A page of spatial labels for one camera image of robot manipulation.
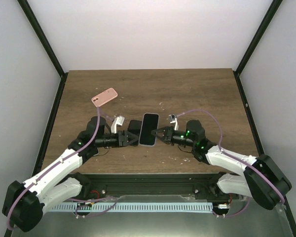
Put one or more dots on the black phone case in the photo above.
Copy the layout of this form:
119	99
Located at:
135	126

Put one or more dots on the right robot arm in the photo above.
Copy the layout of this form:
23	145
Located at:
259	178

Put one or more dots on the black frame post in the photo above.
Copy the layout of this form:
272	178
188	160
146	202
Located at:
24	4
274	6

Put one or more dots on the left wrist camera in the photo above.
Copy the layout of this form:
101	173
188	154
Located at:
118	121

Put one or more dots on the right black frame post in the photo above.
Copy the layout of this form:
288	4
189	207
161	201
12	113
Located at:
274	6

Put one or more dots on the clear magsafe phone case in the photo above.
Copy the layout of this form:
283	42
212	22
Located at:
148	146

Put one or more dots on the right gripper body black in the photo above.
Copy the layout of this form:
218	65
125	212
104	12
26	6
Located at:
169	135

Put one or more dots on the left black frame post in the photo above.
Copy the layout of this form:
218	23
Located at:
24	4

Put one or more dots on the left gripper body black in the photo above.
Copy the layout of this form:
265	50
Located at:
120	134

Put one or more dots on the pink phone case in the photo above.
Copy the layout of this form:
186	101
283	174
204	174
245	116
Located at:
104	97

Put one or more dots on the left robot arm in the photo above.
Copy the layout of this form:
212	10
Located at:
26	202

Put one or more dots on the light blue cable duct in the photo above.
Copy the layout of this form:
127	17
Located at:
189	207

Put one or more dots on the black aluminium front rail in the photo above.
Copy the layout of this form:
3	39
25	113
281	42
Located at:
117	185

